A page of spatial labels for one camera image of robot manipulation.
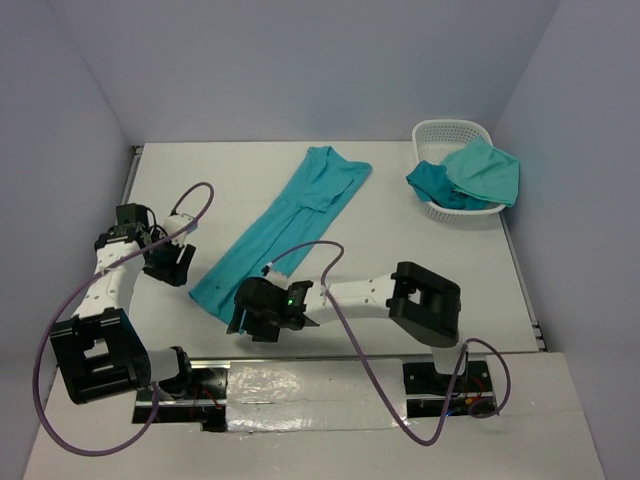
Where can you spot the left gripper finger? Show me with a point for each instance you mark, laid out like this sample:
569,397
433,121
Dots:
184,262
173,274

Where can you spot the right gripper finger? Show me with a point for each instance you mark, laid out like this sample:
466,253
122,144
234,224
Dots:
262,332
236,324

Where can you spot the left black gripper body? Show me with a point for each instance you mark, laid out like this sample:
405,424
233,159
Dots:
163,254

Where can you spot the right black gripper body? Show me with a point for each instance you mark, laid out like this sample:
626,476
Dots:
264,317

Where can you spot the turquoise t shirt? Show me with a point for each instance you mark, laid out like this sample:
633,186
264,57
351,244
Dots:
319,190

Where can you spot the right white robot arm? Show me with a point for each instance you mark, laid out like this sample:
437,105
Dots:
422,303

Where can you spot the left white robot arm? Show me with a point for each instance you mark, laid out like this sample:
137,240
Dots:
98,350

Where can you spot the silver tape patch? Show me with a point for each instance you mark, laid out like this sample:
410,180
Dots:
319,395

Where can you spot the dark teal t shirt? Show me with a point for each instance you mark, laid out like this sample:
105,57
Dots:
431,184

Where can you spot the white plastic laundry basket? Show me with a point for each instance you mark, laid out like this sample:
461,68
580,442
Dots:
433,141

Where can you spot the light green t shirt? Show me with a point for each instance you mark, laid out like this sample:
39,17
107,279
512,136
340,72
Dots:
484,172

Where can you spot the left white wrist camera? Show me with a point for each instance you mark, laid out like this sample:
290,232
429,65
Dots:
176,222

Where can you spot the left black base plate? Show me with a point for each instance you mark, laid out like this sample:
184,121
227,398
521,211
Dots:
202,404

